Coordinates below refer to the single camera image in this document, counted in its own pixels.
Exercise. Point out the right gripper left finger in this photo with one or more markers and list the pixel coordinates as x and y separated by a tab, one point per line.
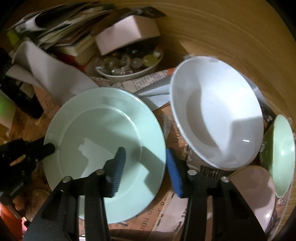
113	170

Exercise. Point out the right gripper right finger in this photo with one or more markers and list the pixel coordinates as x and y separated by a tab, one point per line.
178	171

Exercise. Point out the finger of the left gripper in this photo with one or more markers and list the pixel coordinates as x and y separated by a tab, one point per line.
43	151

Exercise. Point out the mint green plate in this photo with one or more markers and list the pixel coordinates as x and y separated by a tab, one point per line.
87	131

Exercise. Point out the large white bowl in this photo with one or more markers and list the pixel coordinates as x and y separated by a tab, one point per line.
217	112

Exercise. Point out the pink beige bowl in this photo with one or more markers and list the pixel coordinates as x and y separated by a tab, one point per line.
257	189

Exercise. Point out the small green bowl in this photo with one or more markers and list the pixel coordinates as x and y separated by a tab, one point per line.
278	154

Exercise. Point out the vintage newspaper mat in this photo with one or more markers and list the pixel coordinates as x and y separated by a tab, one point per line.
167	212

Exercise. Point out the white paper sheet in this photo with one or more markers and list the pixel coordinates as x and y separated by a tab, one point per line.
61	81

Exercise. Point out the small bowl of trinkets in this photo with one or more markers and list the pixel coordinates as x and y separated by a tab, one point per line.
120	68

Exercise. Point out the stack of books and magazines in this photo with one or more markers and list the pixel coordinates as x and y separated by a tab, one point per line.
47	27

